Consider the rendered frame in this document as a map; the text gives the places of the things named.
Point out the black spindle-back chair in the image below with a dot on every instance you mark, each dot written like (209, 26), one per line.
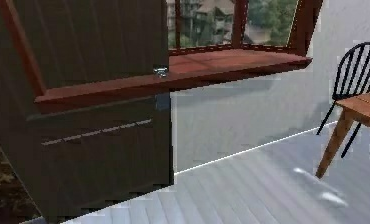
(354, 73)

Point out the red-brown framed window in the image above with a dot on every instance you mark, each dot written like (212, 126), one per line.
(239, 63)

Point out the dark brown wooden cupboard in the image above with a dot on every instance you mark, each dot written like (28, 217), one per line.
(93, 150)

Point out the brown wooden table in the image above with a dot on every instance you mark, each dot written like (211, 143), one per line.
(358, 108)

